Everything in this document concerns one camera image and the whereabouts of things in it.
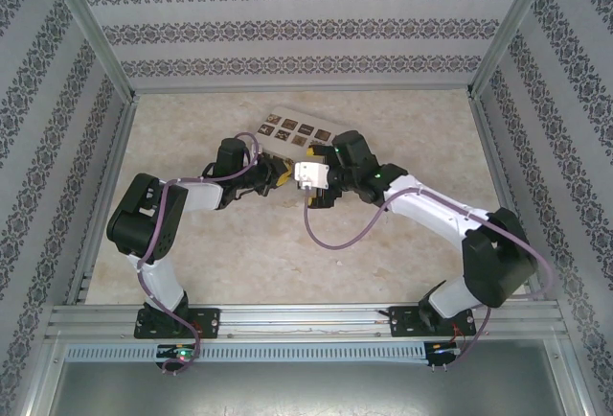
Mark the white wooden picture box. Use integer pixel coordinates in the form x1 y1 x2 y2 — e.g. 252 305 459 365
256 112 358 158

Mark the grey metal sheet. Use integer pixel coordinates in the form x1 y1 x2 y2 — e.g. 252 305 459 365
47 338 586 416

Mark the right control board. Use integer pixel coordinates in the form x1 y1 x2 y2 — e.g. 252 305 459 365
427 340 462 368

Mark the left control board green light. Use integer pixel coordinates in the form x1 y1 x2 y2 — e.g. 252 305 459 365
156 344 200 365

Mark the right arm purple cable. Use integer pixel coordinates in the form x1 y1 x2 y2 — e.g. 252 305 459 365
304 186 556 372

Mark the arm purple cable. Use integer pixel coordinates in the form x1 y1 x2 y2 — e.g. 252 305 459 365
304 186 556 372
136 131 264 377

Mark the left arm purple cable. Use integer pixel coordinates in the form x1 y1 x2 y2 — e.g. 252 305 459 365
136 131 264 377

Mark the aluminium mounting rail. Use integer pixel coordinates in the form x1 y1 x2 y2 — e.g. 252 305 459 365
45 304 561 340

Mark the aluminium side rail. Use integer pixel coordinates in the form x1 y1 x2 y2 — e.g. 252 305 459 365
65 98 139 306
468 93 546 301

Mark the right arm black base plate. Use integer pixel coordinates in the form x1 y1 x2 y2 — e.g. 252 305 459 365
382 305 478 338

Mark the grey slotted cable duct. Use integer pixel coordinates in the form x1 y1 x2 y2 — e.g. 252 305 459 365
64 342 428 364

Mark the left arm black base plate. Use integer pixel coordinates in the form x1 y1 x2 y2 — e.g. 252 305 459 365
134 308 221 340

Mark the aluminium frame post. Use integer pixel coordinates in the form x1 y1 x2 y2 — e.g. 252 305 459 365
467 0 560 99
40 0 139 102

